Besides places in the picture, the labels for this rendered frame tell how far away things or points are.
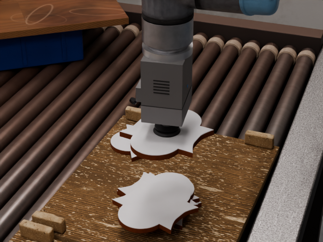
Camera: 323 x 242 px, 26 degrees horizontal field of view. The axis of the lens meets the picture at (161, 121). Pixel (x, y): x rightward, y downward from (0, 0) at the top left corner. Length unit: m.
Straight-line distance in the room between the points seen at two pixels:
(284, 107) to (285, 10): 2.45
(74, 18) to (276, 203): 0.74
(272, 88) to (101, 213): 0.63
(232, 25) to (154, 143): 0.93
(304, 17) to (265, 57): 2.21
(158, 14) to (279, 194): 0.51
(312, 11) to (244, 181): 2.76
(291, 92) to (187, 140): 0.65
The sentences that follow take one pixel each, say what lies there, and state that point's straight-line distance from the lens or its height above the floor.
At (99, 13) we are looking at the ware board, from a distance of 1.79.
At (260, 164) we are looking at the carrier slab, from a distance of 1.39.
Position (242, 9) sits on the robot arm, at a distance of 0.96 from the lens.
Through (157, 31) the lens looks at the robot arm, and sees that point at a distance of 0.99.
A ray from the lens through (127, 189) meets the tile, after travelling 1.25.
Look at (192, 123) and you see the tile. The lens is 1.13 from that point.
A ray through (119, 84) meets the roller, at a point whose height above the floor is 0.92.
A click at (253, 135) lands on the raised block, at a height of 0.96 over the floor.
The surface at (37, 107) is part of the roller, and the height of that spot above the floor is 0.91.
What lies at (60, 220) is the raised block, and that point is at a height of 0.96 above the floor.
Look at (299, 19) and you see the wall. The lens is 4.05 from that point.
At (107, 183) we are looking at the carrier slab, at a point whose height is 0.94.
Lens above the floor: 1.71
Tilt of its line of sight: 31 degrees down
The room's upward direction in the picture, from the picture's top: straight up
